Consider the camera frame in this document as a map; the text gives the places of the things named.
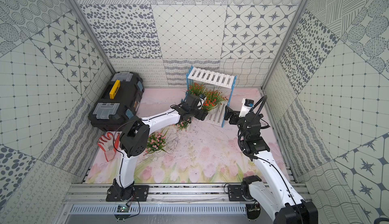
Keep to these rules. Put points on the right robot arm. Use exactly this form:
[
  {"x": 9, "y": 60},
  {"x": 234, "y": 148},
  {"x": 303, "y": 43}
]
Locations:
[{"x": 256, "y": 149}]

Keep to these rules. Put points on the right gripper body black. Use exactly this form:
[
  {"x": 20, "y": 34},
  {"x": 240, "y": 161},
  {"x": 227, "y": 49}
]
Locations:
[{"x": 240, "y": 125}]

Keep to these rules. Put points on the aluminium rail frame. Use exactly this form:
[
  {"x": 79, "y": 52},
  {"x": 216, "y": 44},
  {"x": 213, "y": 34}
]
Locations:
[{"x": 186, "y": 193}]

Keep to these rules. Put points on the pink flower plant front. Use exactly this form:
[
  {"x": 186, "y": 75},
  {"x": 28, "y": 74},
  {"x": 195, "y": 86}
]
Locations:
[{"x": 156, "y": 142}]

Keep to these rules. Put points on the white slotted cable duct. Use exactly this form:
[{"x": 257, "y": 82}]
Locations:
[{"x": 224, "y": 208}]

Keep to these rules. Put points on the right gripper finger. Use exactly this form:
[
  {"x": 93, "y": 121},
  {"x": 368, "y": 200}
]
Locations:
[
  {"x": 230, "y": 113},
  {"x": 234, "y": 121}
]

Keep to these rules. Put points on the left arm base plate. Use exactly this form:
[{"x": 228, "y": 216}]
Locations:
[{"x": 116, "y": 193}]

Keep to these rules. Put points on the pink flower plant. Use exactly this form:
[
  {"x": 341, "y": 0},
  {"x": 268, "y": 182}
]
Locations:
[
  {"x": 183, "y": 126},
  {"x": 156, "y": 142}
]

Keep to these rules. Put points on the red white work glove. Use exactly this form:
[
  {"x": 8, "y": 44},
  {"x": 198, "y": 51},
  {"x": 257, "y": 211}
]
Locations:
[{"x": 109, "y": 144}]

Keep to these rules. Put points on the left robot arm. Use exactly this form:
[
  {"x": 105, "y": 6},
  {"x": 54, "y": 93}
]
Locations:
[{"x": 135, "y": 133}]

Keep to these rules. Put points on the orange flower potted plant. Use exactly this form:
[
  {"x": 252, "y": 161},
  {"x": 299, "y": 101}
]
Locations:
[{"x": 209, "y": 105}]

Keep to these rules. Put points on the red flower plant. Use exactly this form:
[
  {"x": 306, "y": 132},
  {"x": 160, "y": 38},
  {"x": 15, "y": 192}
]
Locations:
[
  {"x": 215, "y": 97},
  {"x": 197, "y": 89}
]

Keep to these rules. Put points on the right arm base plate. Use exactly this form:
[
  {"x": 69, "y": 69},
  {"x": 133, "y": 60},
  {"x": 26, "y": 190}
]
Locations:
[{"x": 237, "y": 193}]

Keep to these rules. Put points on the black plastic toolbox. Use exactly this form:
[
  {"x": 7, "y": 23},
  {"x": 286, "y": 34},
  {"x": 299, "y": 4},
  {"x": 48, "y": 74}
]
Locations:
[{"x": 118, "y": 103}]

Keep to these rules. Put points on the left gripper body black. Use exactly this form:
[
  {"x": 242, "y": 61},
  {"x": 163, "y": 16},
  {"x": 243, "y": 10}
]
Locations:
[{"x": 199, "y": 106}]

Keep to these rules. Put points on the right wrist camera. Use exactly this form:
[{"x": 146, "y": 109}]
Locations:
[{"x": 247, "y": 105}]

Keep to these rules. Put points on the blue white slatted rack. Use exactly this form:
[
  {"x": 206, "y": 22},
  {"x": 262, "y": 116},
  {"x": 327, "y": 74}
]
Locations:
[{"x": 213, "y": 81}]

